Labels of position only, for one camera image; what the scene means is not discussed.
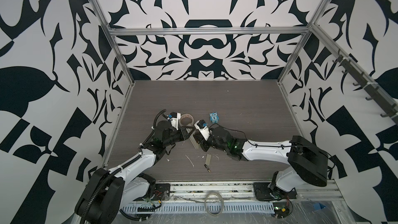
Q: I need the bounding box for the remote battery cover beige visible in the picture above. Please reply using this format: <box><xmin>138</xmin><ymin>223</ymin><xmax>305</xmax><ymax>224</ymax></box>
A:
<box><xmin>205</xmin><ymin>154</ymin><xmax>212</xmax><ymax>166</ymax></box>

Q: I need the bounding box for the white remote control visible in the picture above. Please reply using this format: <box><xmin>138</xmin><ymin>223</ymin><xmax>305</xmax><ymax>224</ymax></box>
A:
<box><xmin>189</xmin><ymin>132</ymin><xmax>201</xmax><ymax>149</ymax></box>

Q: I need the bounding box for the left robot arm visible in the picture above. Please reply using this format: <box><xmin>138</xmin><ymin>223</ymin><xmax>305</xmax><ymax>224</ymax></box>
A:
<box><xmin>75</xmin><ymin>110</ymin><xmax>195</xmax><ymax>224</ymax></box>

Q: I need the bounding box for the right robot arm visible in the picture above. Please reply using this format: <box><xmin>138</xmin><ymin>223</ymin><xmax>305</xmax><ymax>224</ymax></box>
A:
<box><xmin>195</xmin><ymin>123</ymin><xmax>329</xmax><ymax>198</ymax></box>

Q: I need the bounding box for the roll of clear tape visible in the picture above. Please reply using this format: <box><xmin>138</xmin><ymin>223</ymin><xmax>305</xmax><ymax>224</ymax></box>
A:
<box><xmin>179</xmin><ymin>114</ymin><xmax>194</xmax><ymax>126</ymax></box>

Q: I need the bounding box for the blue owl toy block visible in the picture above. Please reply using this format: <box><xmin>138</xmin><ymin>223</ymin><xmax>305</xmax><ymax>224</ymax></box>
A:
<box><xmin>209</xmin><ymin>112</ymin><xmax>219</xmax><ymax>124</ymax></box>

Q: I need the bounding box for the small electronics board green LED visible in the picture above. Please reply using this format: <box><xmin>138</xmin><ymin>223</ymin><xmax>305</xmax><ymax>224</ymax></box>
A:
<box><xmin>272</xmin><ymin>202</ymin><xmax>293</xmax><ymax>219</ymax></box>

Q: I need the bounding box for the blue tape piece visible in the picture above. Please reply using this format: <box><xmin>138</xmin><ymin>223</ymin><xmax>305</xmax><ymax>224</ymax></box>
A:
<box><xmin>313</xmin><ymin>202</ymin><xmax>326</xmax><ymax>211</ymax></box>

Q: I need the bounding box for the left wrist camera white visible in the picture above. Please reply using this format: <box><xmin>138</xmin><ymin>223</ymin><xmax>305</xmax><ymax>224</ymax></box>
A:
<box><xmin>168</xmin><ymin>112</ymin><xmax>181</xmax><ymax>130</ymax></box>

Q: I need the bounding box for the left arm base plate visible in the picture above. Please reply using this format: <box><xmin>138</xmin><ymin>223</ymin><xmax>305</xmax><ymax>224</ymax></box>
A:
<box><xmin>147</xmin><ymin>183</ymin><xmax>171</xmax><ymax>201</ymax></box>

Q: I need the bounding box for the coiled clear cable loop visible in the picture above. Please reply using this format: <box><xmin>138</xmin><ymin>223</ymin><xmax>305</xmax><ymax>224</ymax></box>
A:
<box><xmin>203</xmin><ymin>190</ymin><xmax>224</xmax><ymax>217</ymax></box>

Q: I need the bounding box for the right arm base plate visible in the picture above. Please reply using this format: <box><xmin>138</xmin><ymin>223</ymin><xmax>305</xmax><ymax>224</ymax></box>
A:
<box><xmin>253</xmin><ymin>182</ymin><xmax>297</xmax><ymax>201</ymax></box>

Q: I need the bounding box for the white slotted cable duct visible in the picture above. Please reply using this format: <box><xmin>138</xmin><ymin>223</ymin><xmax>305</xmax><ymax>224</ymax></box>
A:
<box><xmin>122</xmin><ymin>202</ymin><xmax>274</xmax><ymax>214</ymax></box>

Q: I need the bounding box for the black wall hook rack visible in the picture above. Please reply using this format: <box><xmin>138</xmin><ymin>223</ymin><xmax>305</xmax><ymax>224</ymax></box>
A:
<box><xmin>333</xmin><ymin>49</ymin><xmax>398</xmax><ymax>125</ymax></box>

